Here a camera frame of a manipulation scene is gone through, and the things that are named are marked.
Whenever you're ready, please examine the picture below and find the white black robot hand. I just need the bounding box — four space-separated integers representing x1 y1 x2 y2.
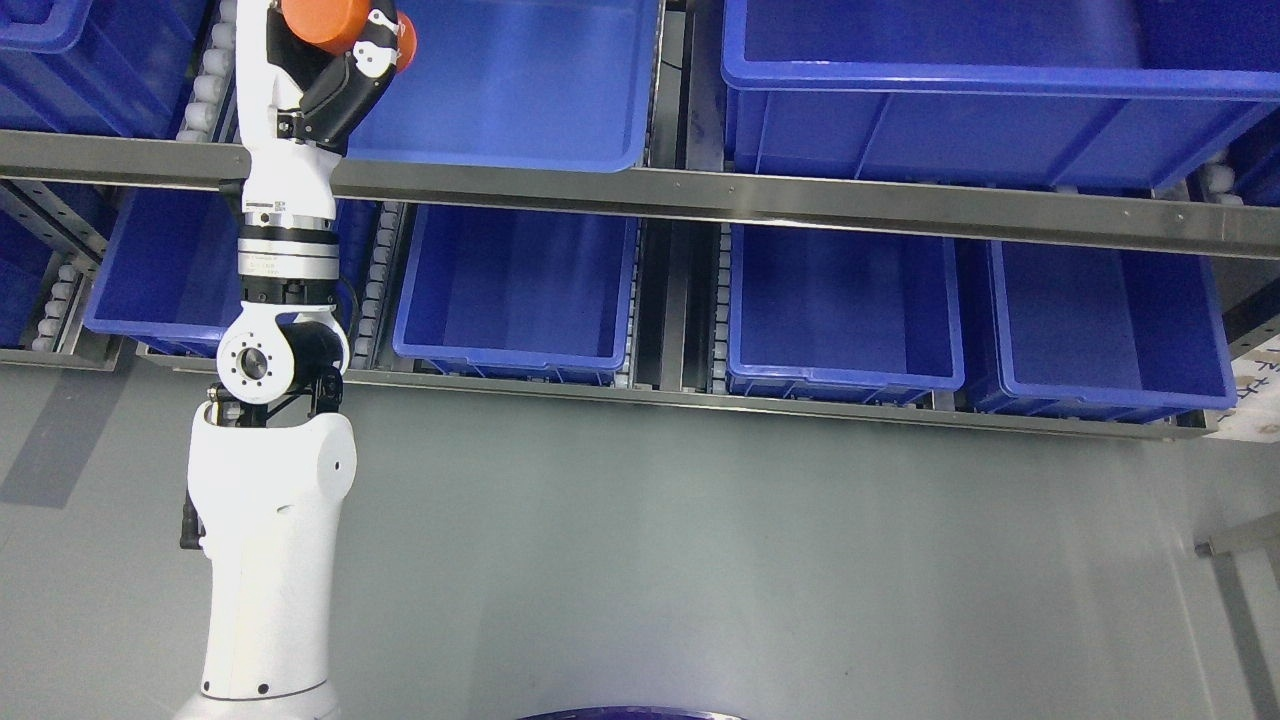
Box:
234 1 398 231

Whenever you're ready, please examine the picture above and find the orange cylindrical capacitor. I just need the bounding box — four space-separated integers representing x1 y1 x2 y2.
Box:
280 1 417 78

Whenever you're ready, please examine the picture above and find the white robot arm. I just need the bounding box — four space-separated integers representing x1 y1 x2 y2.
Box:
177 211 358 719

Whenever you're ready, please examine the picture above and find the metal shelf rack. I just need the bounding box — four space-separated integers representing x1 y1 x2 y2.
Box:
0 0 1280 443

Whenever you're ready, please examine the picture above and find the blue bin upper left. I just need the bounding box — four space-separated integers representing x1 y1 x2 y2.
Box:
1 1 214 138

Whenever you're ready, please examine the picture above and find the blue bin lower far left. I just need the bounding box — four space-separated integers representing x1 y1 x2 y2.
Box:
84 190 378 375

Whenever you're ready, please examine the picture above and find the blue shallow tray bin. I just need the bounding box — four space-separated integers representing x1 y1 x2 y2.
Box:
348 1 662 173

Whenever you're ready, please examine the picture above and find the blue bin lower centre left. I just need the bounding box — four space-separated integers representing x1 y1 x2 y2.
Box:
390 205 640 386

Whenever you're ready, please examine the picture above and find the blue bin lower centre right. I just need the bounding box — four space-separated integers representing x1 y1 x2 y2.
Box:
726 225 966 406

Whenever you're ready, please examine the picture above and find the blue bin lower far right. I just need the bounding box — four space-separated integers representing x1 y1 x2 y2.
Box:
956 241 1236 424

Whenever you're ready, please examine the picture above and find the large blue bin upper right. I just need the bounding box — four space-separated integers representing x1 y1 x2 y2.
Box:
721 1 1279 190

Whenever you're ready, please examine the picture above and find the white sign with blue text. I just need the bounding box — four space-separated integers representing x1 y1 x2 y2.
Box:
1213 336 1279 445

